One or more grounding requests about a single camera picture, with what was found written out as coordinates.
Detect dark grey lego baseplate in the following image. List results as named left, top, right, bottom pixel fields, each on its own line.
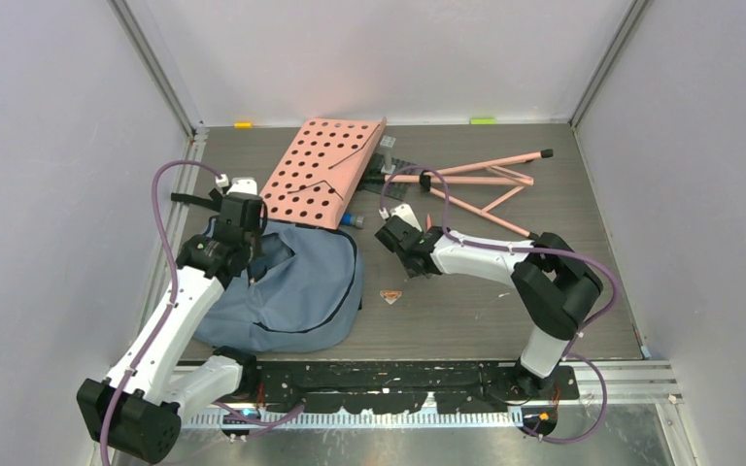
left=356, top=153, right=410, bottom=201

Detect blue fabric backpack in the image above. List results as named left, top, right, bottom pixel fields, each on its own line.
left=171, top=193, right=364, bottom=352

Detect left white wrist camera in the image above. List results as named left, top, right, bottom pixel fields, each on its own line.
left=215, top=174, right=258, bottom=196

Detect small orange triangle wrapper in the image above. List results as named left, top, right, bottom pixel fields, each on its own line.
left=380, top=290, right=402, bottom=305

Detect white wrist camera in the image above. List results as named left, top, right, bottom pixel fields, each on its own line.
left=215, top=174, right=258, bottom=196
left=378, top=203, right=424, bottom=231

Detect pink perforated stand board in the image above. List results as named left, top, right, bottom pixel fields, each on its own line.
left=260, top=117, right=387, bottom=229

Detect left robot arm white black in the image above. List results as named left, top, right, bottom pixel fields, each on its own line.
left=77, top=192, right=267, bottom=464

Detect pink folding stand legs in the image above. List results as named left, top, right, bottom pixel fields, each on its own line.
left=382, top=149, right=555, bottom=238

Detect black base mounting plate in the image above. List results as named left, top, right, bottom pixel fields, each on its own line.
left=252, top=360, right=580, bottom=415

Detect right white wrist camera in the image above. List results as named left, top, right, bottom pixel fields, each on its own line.
left=378, top=203, right=424, bottom=231

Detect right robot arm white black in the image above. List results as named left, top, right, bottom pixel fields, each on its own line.
left=375, top=216, right=603, bottom=399

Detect blue marker pen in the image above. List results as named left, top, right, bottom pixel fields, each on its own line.
left=340, top=213, right=365, bottom=229

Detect green tape marker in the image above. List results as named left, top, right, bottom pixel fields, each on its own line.
left=469, top=117, right=496, bottom=125

